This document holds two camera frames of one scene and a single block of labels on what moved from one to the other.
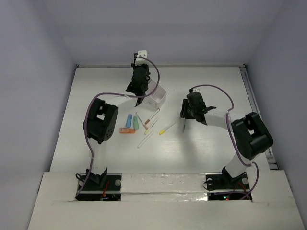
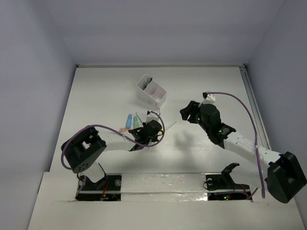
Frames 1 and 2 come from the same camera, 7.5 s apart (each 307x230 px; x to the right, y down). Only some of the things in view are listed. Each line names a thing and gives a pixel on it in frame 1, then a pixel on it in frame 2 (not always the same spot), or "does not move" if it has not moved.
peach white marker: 144,124 does not move
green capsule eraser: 135,123 does not move
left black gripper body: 138,88 → 139,133
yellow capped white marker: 167,128 does not move
